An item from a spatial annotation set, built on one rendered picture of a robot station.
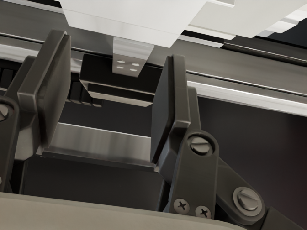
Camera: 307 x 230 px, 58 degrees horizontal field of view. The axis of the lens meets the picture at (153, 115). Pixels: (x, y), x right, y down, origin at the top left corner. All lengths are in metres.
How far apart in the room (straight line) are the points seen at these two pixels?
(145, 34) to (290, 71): 0.35
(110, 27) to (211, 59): 0.28
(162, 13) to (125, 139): 0.09
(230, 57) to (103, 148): 0.33
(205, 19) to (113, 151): 0.11
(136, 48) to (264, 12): 0.12
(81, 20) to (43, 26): 0.24
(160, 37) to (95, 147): 0.10
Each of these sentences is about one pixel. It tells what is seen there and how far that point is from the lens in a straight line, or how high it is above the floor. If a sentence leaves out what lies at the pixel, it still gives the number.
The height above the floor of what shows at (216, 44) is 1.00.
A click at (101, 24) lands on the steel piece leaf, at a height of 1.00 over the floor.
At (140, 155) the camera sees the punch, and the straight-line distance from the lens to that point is 0.20.
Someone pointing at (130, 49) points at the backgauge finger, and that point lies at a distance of 0.26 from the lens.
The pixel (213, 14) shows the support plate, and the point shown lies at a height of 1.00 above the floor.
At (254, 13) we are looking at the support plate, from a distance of 0.18.
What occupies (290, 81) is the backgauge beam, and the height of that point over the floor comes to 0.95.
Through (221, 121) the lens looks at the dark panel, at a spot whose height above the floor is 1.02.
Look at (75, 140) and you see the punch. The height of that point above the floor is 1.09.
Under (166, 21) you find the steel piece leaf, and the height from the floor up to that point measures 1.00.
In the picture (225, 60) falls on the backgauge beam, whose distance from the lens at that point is 0.48.
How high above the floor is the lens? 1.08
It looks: 4 degrees down
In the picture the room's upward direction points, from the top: 171 degrees counter-clockwise
